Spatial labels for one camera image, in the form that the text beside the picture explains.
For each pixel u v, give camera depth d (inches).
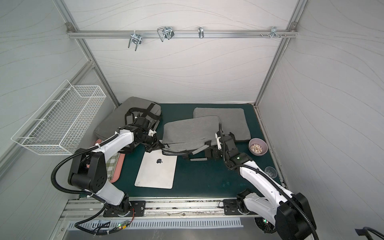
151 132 33.3
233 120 42.2
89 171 17.7
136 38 31.1
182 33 30.8
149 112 42.6
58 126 26.9
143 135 28.8
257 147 36.6
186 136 36.0
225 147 24.6
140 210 28.8
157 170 33.9
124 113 42.4
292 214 15.5
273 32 30.1
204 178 33.2
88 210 29.5
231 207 29.0
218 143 29.4
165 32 30.1
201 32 30.7
